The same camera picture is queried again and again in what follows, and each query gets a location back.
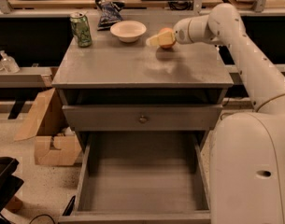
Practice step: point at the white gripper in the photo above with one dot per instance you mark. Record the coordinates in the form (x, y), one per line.
(181, 33)

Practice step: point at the orange fruit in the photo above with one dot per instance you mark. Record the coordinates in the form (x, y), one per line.
(166, 38)

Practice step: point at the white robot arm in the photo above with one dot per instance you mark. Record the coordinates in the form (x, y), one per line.
(247, 151)

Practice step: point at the grey drawer cabinet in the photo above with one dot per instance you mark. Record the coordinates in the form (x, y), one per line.
(111, 72)

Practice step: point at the grey top drawer with knob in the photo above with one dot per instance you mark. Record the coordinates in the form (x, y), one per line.
(84, 118)

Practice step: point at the open grey middle drawer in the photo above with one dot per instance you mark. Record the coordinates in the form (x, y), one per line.
(141, 178)

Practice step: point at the white ceramic bowl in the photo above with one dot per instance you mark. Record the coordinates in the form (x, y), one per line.
(128, 31)

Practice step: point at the blue chip bag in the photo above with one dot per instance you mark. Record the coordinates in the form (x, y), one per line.
(110, 13)

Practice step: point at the green soda can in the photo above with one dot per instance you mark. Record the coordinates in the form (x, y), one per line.
(81, 29)

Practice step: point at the brown cardboard box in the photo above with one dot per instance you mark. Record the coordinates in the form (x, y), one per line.
(54, 145)

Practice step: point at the black chair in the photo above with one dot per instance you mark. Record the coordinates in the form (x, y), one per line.
(9, 185)

